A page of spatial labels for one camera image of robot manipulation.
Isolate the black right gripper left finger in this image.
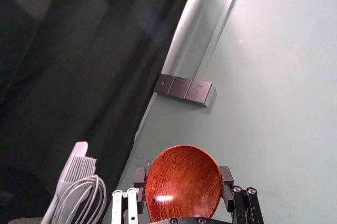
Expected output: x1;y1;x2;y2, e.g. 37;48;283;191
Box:
112;167;147;224

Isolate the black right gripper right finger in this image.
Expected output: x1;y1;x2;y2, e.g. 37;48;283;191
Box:
220;166;264;224

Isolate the red-brown wooden spoon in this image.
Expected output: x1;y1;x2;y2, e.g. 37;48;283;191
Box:
144;144;222;223

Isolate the black cloth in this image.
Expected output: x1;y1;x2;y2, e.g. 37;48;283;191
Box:
0;0;201;224

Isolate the white cable bundle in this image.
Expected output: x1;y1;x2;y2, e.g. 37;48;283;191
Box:
48;174;107;224

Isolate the grey wall socket panel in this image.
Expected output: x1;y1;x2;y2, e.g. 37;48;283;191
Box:
154;74;218;108

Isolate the pale wall cable duct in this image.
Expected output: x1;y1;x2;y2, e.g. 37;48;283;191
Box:
170;0;247;79

